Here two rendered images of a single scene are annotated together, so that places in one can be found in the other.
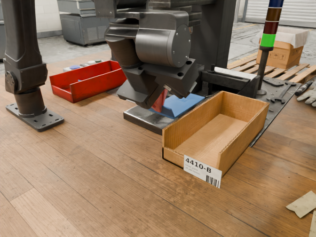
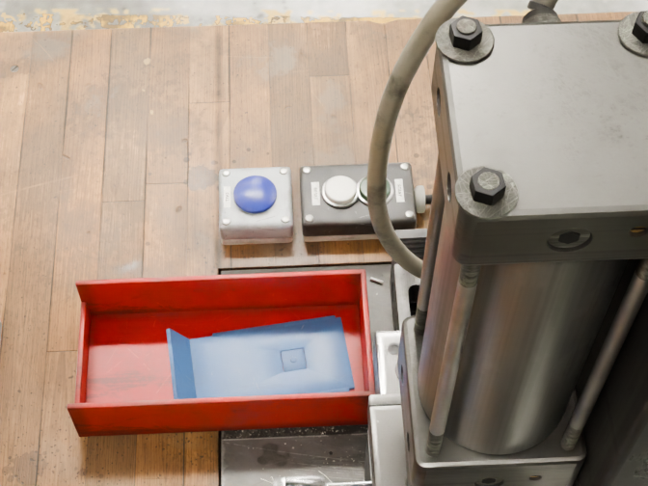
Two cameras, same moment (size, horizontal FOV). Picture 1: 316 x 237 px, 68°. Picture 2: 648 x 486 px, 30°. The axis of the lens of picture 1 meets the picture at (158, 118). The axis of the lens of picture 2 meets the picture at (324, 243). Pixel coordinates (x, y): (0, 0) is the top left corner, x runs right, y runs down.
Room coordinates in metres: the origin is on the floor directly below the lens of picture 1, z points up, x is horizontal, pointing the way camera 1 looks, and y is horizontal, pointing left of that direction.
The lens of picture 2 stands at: (0.52, -0.18, 1.86)
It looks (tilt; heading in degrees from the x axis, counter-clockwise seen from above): 58 degrees down; 48
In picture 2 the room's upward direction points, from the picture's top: straight up
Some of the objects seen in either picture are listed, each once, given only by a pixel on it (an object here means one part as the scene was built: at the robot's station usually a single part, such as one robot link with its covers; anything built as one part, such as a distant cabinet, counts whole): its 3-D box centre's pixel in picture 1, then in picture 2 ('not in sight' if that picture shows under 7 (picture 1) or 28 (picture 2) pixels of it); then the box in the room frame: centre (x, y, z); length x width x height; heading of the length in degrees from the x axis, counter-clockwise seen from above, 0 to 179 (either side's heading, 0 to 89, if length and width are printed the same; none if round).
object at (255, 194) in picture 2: (75, 68); (255, 197); (0.90, 0.32, 0.93); 0.04 x 0.04 x 0.02
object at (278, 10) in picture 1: (273, 14); not in sight; (0.73, -0.33, 1.14); 0.04 x 0.04 x 0.03
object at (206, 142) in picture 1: (220, 130); not in sight; (0.43, -0.14, 0.93); 0.25 x 0.13 x 0.08; 141
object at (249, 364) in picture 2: not in sight; (260, 359); (0.79, 0.20, 0.92); 0.15 x 0.07 x 0.03; 147
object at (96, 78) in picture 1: (94, 78); (223, 352); (0.77, 0.22, 0.93); 0.25 x 0.12 x 0.06; 141
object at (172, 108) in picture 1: (176, 99); not in sight; (0.50, -0.04, 0.97); 0.15 x 0.07 x 0.03; 143
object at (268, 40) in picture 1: (268, 39); not in sight; (0.73, -0.33, 1.07); 0.04 x 0.04 x 0.03
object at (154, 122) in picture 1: (167, 114); not in sight; (0.55, -0.02, 0.91); 0.17 x 0.16 x 0.02; 51
